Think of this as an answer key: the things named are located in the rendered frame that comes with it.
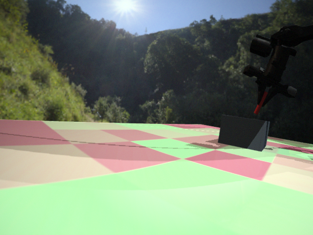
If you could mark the red peg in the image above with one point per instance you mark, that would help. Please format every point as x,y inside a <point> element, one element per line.
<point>260,104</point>

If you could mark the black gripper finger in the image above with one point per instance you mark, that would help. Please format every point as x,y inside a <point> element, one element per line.
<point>261,89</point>
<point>271,93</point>

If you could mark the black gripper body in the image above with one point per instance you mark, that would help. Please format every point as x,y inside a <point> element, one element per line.
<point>272,75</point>

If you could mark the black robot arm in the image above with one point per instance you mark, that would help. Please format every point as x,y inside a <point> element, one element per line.
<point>282,42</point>

